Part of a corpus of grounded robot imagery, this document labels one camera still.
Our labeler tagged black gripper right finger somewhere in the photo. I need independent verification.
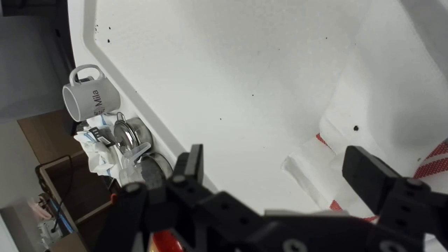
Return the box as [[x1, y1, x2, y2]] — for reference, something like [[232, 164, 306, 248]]
[[342, 145, 448, 252]]

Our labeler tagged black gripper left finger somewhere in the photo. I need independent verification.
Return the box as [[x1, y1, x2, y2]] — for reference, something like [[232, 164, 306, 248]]
[[93, 143, 254, 252]]

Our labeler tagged white towel with red stripes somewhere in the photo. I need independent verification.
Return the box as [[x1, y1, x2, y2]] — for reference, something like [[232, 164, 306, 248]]
[[282, 47, 448, 240]]

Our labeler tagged white mug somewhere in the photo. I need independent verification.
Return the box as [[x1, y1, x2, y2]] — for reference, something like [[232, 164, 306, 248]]
[[62, 63, 122, 124]]

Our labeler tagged large brown cardboard box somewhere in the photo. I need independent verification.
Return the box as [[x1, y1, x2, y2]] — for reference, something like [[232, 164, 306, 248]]
[[16, 110, 118, 226]]

